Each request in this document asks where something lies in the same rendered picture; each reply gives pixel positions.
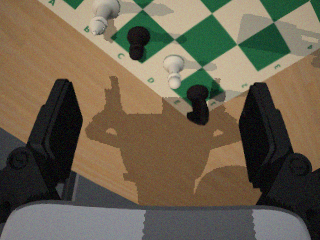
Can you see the green and cream chessboard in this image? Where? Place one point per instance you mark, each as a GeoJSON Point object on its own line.
{"type": "Point", "coordinates": [226, 45]}

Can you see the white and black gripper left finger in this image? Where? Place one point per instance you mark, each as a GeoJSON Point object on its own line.
{"type": "Point", "coordinates": [48, 155]}

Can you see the white bishop chess piece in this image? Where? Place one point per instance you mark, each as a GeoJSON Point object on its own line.
{"type": "Point", "coordinates": [104, 10]}

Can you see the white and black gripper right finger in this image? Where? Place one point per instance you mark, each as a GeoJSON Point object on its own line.
{"type": "Point", "coordinates": [271, 162]}

